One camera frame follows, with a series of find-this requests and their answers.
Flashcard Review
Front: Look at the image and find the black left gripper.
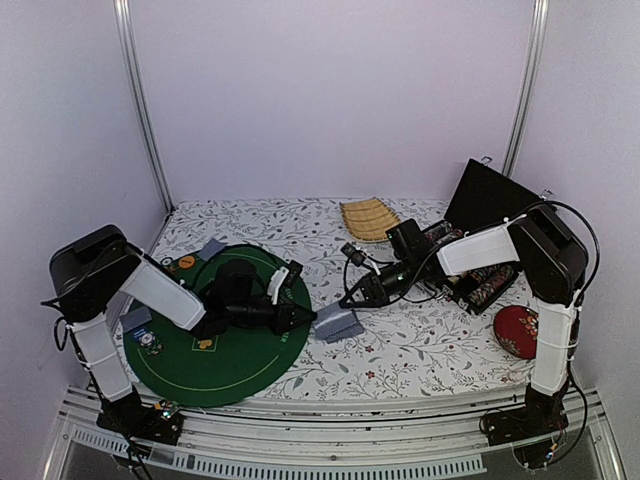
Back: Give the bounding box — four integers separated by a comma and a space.
227, 296, 318, 337

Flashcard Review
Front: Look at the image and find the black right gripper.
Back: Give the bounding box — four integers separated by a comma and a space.
340, 256, 417, 308

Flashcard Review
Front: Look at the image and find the blue patterned card deck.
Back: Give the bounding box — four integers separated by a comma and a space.
314, 318, 364, 343

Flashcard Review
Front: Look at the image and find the orange big blind button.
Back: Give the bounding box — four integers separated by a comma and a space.
178, 255, 196, 269

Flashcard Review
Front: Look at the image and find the poker chip stack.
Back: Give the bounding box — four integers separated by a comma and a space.
139, 332, 163, 356

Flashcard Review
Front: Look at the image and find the blue small blind button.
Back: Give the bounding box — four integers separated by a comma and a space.
133, 327, 148, 343

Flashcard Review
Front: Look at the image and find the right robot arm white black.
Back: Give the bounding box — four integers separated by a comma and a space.
339, 201, 592, 436

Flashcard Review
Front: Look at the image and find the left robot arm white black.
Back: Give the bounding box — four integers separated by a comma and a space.
48, 225, 316, 434

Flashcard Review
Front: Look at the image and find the woven bamboo tray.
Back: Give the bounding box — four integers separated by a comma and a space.
340, 197, 401, 243

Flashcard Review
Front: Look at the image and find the round green poker mat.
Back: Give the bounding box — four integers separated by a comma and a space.
123, 244, 312, 408

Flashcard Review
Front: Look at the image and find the black poker chip case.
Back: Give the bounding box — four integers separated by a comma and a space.
422, 160, 567, 315

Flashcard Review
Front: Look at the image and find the red floral round cushion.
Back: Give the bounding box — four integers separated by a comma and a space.
493, 305, 538, 360

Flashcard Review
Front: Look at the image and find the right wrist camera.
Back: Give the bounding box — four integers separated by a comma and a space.
340, 242, 373, 271

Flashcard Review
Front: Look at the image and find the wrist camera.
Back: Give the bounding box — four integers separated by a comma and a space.
267, 260, 303, 305
340, 242, 373, 271

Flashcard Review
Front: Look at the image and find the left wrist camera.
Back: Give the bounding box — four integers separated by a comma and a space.
267, 260, 303, 305

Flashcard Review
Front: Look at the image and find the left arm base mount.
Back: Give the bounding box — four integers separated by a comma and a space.
96, 390, 184, 446

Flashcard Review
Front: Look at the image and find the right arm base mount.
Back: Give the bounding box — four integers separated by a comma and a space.
479, 381, 569, 470

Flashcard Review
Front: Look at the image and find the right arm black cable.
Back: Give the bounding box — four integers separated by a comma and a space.
537, 199, 601, 311

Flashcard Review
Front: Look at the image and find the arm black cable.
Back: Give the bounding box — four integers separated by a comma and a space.
537, 199, 601, 311
40, 239, 126, 351

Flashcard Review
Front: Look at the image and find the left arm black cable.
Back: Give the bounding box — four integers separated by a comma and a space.
40, 239, 126, 351

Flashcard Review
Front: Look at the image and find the left aluminium frame post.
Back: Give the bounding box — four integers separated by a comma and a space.
113, 0, 175, 215

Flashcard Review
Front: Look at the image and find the aluminium frame post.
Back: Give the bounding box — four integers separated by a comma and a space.
502, 0, 550, 177
113, 0, 175, 215

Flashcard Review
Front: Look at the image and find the right aluminium frame post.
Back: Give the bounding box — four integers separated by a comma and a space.
502, 0, 550, 177

